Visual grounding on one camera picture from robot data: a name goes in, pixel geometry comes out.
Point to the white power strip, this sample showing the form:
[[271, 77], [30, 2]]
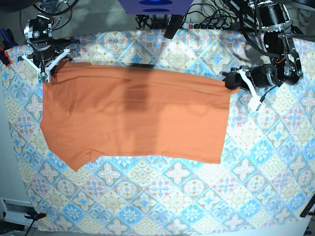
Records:
[[210, 26]]

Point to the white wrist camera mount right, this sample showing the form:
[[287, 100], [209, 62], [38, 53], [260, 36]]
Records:
[[43, 73]]

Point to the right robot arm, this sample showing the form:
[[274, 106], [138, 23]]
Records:
[[38, 33]]

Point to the blue clamp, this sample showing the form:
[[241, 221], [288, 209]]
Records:
[[8, 38]]

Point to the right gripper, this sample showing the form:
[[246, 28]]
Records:
[[43, 56]]

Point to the black orange clamp bottom left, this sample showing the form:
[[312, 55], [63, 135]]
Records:
[[34, 216]]

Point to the black clamp bottom right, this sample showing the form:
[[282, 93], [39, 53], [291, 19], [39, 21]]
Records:
[[307, 210]]

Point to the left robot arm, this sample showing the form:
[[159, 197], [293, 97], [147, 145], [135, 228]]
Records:
[[267, 27]]

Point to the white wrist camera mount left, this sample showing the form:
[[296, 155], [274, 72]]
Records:
[[243, 78]]

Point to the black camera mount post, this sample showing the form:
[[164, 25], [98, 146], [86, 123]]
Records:
[[173, 25]]

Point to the orange T-shirt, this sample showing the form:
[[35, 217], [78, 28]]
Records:
[[91, 111]]

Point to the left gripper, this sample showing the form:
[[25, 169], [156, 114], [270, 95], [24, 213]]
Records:
[[262, 76]]

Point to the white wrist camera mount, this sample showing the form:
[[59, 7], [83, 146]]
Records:
[[243, 78], [43, 73]]

